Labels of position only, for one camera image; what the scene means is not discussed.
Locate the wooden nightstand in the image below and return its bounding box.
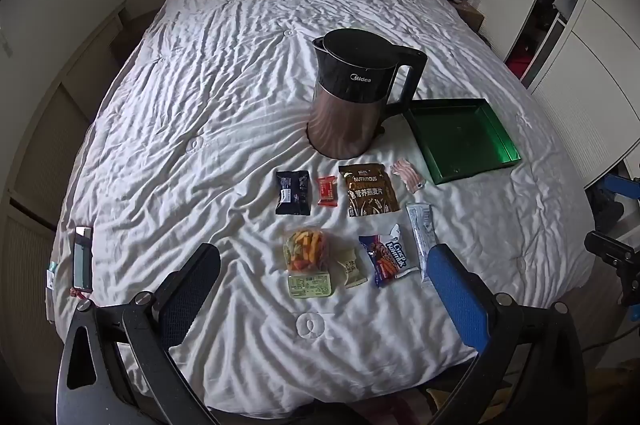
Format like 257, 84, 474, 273
437, 0, 486, 30

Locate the small red snack packet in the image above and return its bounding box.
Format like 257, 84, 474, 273
316, 175, 341, 207

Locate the smartphone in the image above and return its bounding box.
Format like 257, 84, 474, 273
73, 226, 94, 292

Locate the brown oatmeal packet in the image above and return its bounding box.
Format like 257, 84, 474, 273
338, 163, 400, 219

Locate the clear bag of colourful snacks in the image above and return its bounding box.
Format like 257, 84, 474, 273
282, 227, 335, 273

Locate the green label snack pack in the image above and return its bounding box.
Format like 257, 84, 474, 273
286, 270, 335, 300

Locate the blue cracker packet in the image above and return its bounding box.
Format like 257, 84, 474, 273
358, 223, 420, 289

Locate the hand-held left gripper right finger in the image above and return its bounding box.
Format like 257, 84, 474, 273
427, 244, 589, 425

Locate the small cream snack packet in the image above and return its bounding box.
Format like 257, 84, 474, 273
334, 247, 369, 289

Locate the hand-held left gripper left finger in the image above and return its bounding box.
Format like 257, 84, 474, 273
56, 243, 222, 425

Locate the pink striped snack packet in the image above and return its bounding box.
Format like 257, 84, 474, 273
391, 159, 427, 194

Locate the white duvet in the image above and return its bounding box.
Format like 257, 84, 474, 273
50, 0, 596, 412

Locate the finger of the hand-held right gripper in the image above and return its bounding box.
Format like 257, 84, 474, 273
586, 175, 640, 228
584, 230, 640, 306

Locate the black and copper electric kettle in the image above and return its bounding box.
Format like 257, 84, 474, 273
306, 28, 428, 159

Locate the black snack packet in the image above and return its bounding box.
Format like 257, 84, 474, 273
275, 170, 312, 217

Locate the green tray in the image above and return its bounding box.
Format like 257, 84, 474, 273
402, 97, 522, 186

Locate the white wardrobe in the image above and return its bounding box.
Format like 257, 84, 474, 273
462, 0, 640, 190

